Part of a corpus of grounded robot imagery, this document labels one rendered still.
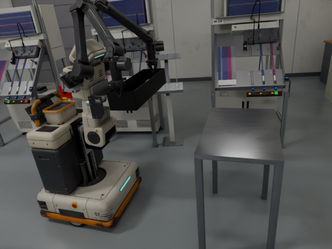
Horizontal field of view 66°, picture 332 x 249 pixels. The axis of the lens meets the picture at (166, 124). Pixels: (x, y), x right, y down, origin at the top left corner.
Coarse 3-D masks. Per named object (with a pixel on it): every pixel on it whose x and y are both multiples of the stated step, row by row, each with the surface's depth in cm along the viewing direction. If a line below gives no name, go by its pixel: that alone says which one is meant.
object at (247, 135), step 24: (216, 120) 177; (240, 120) 173; (264, 120) 170; (216, 144) 146; (240, 144) 144; (264, 144) 142; (216, 168) 217; (264, 168) 204; (216, 192) 227; (264, 192) 213
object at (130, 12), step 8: (120, 0) 294; (128, 0) 292; (136, 0) 291; (144, 0) 300; (120, 8) 297; (128, 8) 296; (136, 8) 294; (144, 8) 296; (104, 16) 304; (128, 16) 299; (136, 16) 298; (144, 16) 297; (112, 24) 306; (120, 24) 305
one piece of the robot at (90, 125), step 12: (96, 72) 177; (84, 84) 167; (72, 96) 181; (84, 96) 178; (84, 108) 183; (108, 108) 195; (84, 120) 182; (96, 120) 181; (108, 120) 194; (84, 132) 187; (96, 132) 184; (96, 144) 189
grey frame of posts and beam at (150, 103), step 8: (152, 16) 301; (152, 24) 302; (112, 32) 313; (120, 32) 312; (152, 32) 309; (96, 40) 324; (160, 96) 341; (152, 104) 296; (160, 104) 346; (152, 112) 297; (160, 112) 351; (152, 120) 301; (160, 120) 356; (152, 128) 306
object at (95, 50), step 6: (90, 42) 169; (96, 42) 174; (90, 48) 164; (96, 48) 168; (102, 48) 174; (72, 54) 164; (90, 54) 161; (96, 54) 164; (102, 54) 173; (72, 60) 166; (90, 60) 163; (96, 60) 172; (102, 60) 182
